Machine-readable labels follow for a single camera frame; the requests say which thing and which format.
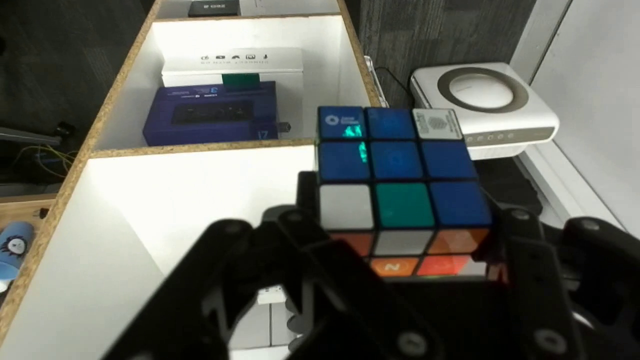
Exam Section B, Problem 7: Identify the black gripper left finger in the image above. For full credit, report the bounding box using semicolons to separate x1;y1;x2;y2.
102;169;442;360

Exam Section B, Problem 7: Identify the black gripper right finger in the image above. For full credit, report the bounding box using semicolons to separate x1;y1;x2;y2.
488;205;640;360

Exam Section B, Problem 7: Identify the rubix cube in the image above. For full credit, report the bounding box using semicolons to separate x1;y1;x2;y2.
317;103;499;286

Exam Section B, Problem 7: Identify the white shelf with chipboard edge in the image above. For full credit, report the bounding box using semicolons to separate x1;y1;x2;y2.
0;0;385;360

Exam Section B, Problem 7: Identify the purple box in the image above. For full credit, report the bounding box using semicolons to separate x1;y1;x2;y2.
141;79;293;147

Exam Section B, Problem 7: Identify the blue and white object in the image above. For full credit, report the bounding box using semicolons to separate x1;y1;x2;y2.
0;219;37;296

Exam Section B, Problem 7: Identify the small black device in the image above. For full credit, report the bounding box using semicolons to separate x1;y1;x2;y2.
186;0;242;18

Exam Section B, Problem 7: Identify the white router with ring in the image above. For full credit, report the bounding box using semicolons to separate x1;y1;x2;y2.
408;59;562;160

